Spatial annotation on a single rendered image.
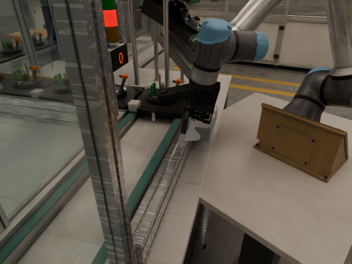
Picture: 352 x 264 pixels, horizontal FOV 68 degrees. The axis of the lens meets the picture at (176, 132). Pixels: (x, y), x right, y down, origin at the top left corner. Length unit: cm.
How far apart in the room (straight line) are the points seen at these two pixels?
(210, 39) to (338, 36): 46
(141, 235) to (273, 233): 36
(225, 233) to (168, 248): 117
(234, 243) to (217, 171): 95
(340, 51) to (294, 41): 411
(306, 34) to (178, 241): 460
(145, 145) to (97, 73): 74
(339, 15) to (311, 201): 56
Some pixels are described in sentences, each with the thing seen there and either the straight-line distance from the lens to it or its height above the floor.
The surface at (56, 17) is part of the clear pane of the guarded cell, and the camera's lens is 24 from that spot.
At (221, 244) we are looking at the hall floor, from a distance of 182.
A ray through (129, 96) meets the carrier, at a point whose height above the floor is 97.
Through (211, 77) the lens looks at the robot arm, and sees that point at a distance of 69.
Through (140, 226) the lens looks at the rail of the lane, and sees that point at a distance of 65.
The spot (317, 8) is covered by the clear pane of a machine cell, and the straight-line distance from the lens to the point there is 501.
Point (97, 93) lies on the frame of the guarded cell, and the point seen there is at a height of 136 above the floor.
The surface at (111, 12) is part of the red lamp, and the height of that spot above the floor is 135.
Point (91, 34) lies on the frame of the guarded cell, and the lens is 25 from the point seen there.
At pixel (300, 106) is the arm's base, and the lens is 105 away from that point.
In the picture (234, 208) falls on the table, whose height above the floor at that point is 86.
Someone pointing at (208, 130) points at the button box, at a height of 95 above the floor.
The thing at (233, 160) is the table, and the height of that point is 86.
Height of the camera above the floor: 146
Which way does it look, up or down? 31 degrees down
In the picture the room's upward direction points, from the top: straight up
